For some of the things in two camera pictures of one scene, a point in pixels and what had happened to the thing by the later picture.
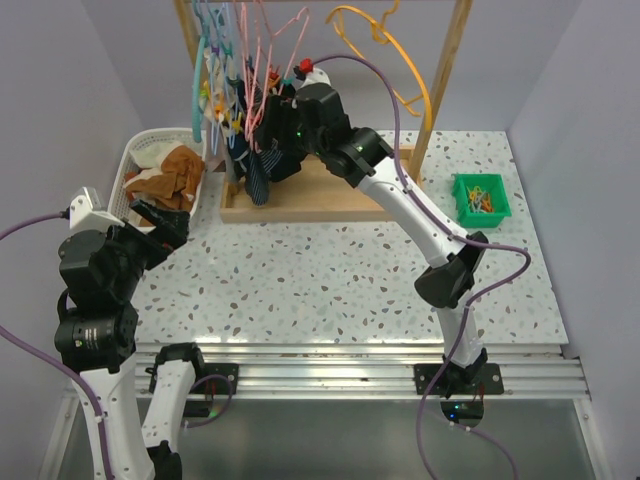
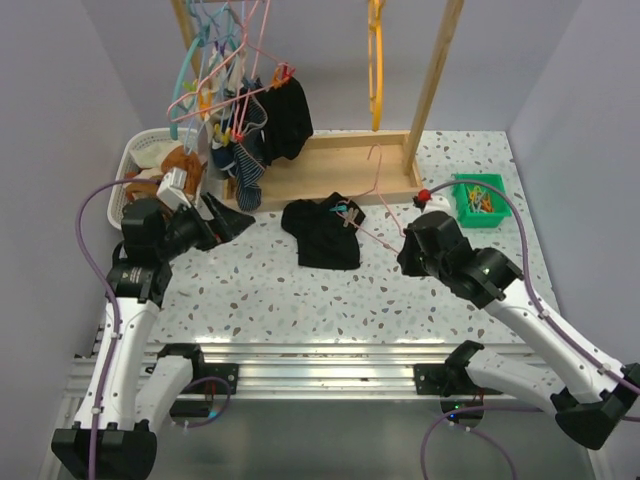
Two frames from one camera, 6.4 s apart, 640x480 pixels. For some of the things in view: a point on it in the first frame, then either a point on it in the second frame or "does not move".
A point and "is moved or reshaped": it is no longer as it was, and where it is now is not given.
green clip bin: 481,199 does not move
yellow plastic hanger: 380,26 is moved or reshaped
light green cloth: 152,156 does not move
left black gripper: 172,226 to 227,223
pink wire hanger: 260,85 to 375,190
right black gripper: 280,110 to 409,266
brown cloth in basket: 188,167 does not move
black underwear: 280,123 to 326,231
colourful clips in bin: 480,201 does not move
